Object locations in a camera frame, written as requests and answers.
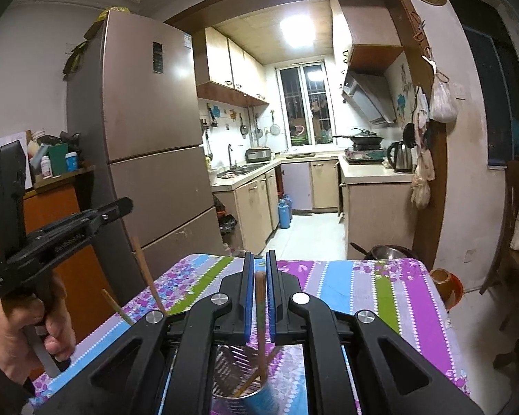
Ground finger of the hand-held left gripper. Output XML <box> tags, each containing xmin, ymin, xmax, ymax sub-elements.
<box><xmin>15</xmin><ymin>197</ymin><xmax>133</xmax><ymax>287</ymax></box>

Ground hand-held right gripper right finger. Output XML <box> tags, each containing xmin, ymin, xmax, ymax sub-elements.
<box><xmin>266</xmin><ymin>250</ymin><xmax>485</xmax><ymax>415</ymax></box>

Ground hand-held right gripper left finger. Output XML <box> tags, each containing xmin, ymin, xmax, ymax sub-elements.
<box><xmin>35</xmin><ymin>253</ymin><xmax>256</xmax><ymax>415</ymax></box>

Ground brown wooden chopstick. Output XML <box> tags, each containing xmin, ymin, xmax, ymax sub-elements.
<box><xmin>132</xmin><ymin>236</ymin><xmax>169</xmax><ymax>316</ymax></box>
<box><xmin>101</xmin><ymin>289</ymin><xmax>136</xmax><ymax>326</ymax></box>
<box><xmin>254</xmin><ymin>270</ymin><xmax>269</xmax><ymax>394</ymax></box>
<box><xmin>234</xmin><ymin>345</ymin><xmax>280</xmax><ymax>397</ymax></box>

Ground blue metal chopstick holder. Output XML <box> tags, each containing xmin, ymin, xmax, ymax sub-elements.
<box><xmin>210</xmin><ymin>343</ymin><xmax>306</xmax><ymax>415</ymax></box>

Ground person's left forearm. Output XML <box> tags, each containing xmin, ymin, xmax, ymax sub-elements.
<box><xmin>0</xmin><ymin>346</ymin><xmax>35</xmax><ymax>415</ymax></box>

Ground person's left hand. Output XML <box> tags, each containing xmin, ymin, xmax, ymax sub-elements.
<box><xmin>0</xmin><ymin>273</ymin><xmax>77</xmax><ymax>385</ymax></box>

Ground orange wooden cabinet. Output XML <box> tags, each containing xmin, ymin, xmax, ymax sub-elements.
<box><xmin>0</xmin><ymin>168</ymin><xmax>126</xmax><ymax>381</ymax></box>

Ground white microwave oven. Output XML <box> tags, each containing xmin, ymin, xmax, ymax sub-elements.
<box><xmin>0</xmin><ymin>131</ymin><xmax>34</xmax><ymax>221</ymax></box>

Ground green box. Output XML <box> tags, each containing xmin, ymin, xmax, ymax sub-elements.
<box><xmin>47</xmin><ymin>142</ymin><xmax>69</xmax><ymax>176</ymax></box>

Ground black trash bag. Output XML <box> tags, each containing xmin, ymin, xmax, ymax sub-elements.
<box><xmin>214</xmin><ymin>196</ymin><xmax>238</xmax><ymax>247</ymax></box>

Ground striped floral tablecloth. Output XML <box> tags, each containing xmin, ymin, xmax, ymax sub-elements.
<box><xmin>30</xmin><ymin>253</ymin><xmax>472</xmax><ymax>415</ymax></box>

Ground steel basin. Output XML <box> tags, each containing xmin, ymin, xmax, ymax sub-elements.
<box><xmin>350</xmin><ymin>242</ymin><xmax>416</xmax><ymax>261</ymax></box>

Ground steel kitchen sink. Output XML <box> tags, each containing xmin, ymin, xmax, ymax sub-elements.
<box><xmin>218</xmin><ymin>164</ymin><xmax>264</xmax><ymax>178</ymax></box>

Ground beige kitchen counter cabinets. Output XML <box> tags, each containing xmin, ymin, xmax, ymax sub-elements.
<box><xmin>212</xmin><ymin>151</ymin><xmax>416</xmax><ymax>247</ymax></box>

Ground bronze three-door refrigerator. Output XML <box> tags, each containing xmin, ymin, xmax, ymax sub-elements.
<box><xmin>67</xmin><ymin>9</ymin><xmax>223</xmax><ymax>307</ymax></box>

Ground dark green cloth bag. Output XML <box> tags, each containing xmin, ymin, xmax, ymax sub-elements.
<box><xmin>63</xmin><ymin>41</ymin><xmax>91</xmax><ymax>79</ymax></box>

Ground gas stove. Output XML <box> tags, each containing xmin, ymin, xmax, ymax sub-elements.
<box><xmin>344</xmin><ymin>147</ymin><xmax>388</xmax><ymax>164</ymax></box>

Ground orange pot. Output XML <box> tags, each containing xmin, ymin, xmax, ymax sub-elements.
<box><xmin>428</xmin><ymin>268</ymin><xmax>464</xmax><ymax>312</ymax></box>

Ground black wok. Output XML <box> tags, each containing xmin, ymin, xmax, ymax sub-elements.
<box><xmin>332</xmin><ymin>127</ymin><xmax>385</xmax><ymax>148</ymax></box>

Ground beige hanging bag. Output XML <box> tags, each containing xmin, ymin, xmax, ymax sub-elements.
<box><xmin>411</xmin><ymin>151</ymin><xmax>435</xmax><ymax>210</ymax></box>

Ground steel electric kettle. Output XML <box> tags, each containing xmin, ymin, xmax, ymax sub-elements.
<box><xmin>387</xmin><ymin>140</ymin><xmax>416</xmax><ymax>173</ymax></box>

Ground kitchen window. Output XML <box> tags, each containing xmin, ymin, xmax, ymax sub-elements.
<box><xmin>277</xmin><ymin>63</ymin><xmax>329</xmax><ymax>145</ymax></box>

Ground yellow plastic bag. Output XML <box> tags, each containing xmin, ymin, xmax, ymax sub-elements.
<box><xmin>97</xmin><ymin>6</ymin><xmax>130</xmax><ymax>21</ymax></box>

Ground black hanging pan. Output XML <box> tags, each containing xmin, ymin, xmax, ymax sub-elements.
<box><xmin>402</xmin><ymin>121</ymin><xmax>417</xmax><ymax>150</ymax></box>

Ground beige upper kitchen cabinets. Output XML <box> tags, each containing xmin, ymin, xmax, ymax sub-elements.
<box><xmin>192</xmin><ymin>26</ymin><xmax>271</xmax><ymax>107</ymax></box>

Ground steel range hood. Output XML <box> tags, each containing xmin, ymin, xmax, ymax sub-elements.
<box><xmin>341</xmin><ymin>69</ymin><xmax>399</xmax><ymax>127</ymax></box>

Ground hanging white cloth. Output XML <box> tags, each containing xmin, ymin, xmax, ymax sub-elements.
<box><xmin>413</xmin><ymin>86</ymin><xmax>430</xmax><ymax>128</ymax></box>

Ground white hanging plastic bag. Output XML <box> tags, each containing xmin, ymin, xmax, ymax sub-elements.
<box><xmin>429</xmin><ymin>69</ymin><xmax>458</xmax><ymax>124</ymax></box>

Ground wooden chair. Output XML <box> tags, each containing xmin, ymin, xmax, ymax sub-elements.
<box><xmin>480</xmin><ymin>160</ymin><xmax>519</xmax><ymax>368</ymax></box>

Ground square ceiling light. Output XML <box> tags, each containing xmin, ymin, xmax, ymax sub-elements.
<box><xmin>281</xmin><ymin>9</ymin><xmax>316</xmax><ymax>48</ymax></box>

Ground cabinet above range hood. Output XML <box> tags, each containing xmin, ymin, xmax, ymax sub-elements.
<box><xmin>331</xmin><ymin>0</ymin><xmax>405</xmax><ymax>70</ymax></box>

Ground brown wooden door frame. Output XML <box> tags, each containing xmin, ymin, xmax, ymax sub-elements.
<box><xmin>164</xmin><ymin>0</ymin><xmax>448</xmax><ymax>269</ymax></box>

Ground dark blue wall picture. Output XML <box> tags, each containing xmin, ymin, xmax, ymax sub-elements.
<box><xmin>463</xmin><ymin>26</ymin><xmax>519</xmax><ymax>169</ymax></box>

